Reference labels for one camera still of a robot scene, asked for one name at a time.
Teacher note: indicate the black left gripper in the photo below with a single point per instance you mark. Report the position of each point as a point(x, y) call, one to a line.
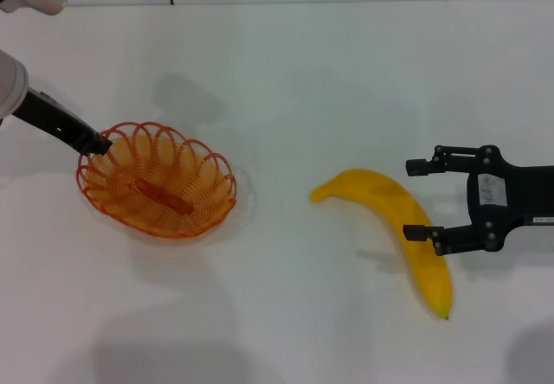
point(52, 113)

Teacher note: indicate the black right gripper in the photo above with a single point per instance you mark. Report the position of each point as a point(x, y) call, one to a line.
point(519, 193)

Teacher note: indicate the yellow banana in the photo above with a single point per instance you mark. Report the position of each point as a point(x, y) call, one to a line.
point(389, 198)

